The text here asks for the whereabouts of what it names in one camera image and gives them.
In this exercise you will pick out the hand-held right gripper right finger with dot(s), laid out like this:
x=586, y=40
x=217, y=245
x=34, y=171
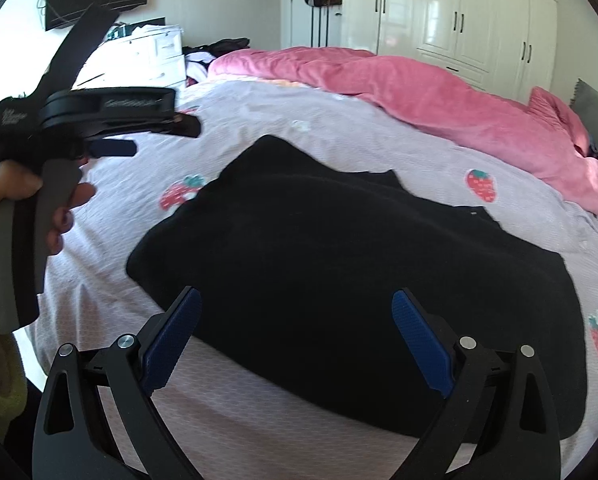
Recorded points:
x=421, y=342

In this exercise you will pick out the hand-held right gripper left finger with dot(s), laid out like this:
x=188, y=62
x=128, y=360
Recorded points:
x=171, y=340

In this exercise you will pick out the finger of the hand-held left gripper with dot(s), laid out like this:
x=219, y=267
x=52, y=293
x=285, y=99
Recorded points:
x=84, y=45
x=114, y=148

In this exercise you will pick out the black garment with orange cuff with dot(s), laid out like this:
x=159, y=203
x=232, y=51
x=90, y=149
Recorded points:
x=329, y=260

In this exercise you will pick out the pile of clothes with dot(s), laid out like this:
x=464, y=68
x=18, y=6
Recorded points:
x=204, y=60

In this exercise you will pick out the person's left hand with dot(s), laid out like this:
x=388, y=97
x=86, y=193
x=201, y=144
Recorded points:
x=9, y=182

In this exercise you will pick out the white chest of drawers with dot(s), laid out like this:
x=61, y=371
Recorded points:
x=154, y=55

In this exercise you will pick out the printed strawberry bed sheet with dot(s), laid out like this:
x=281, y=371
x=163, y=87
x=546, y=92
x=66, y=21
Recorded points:
x=329, y=125

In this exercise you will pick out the white door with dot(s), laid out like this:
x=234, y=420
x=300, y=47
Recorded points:
x=299, y=20

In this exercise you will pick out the pink quilt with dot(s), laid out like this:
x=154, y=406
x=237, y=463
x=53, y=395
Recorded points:
x=429, y=90

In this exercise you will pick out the white wardrobe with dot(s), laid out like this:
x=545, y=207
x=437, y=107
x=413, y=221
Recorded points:
x=479, y=10

